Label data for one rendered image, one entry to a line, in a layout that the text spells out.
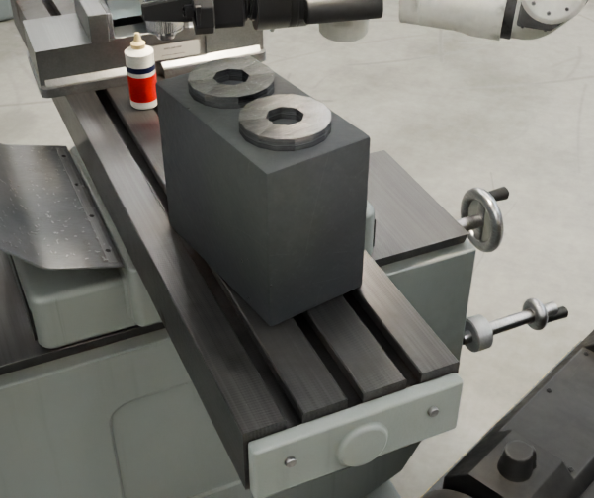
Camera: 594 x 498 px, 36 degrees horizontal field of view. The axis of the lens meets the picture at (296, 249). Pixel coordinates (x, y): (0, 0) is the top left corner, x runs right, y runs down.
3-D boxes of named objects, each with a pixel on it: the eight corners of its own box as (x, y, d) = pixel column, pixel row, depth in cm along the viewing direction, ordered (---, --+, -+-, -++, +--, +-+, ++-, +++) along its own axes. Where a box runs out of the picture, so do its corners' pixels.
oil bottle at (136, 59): (154, 95, 134) (146, 24, 127) (162, 107, 131) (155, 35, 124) (127, 100, 132) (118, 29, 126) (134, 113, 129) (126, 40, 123)
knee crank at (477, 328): (553, 306, 165) (559, 280, 161) (574, 326, 160) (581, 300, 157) (450, 340, 158) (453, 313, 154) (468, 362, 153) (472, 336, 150)
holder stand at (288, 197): (255, 193, 113) (250, 41, 101) (364, 286, 99) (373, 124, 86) (168, 224, 108) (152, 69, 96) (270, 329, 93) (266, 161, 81)
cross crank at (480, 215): (479, 223, 170) (487, 169, 162) (517, 259, 161) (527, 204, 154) (404, 244, 164) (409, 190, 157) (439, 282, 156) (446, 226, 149)
